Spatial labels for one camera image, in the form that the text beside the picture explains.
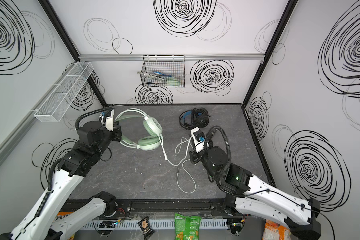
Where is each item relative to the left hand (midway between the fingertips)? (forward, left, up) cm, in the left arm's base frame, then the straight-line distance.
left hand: (118, 121), depth 68 cm
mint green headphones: (-5, -17, +1) cm, 18 cm away
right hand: (-6, -33, +1) cm, 34 cm away
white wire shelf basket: (+8, +34, +1) cm, 35 cm away
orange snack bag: (-36, -72, -29) cm, 85 cm away
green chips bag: (-37, -33, -28) cm, 57 cm away
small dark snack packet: (-36, -14, -30) cm, 49 cm away
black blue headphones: (+29, -39, -30) cm, 57 cm away
